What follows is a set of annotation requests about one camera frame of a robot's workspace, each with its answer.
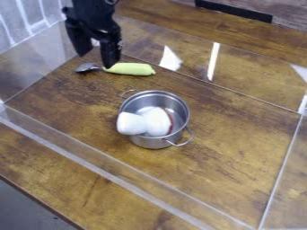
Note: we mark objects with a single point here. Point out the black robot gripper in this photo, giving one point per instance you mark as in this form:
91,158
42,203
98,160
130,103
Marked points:
89,21

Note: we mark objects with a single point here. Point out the silver metal pot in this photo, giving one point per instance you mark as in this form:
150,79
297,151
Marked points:
170,102

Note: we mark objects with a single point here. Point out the white and red plush mushroom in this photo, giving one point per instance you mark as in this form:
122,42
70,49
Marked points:
151,122

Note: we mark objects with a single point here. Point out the black bar in background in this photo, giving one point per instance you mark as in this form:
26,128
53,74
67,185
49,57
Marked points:
249,14

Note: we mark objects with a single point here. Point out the yellow handled metal spoon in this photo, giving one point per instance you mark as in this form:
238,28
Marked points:
121,69

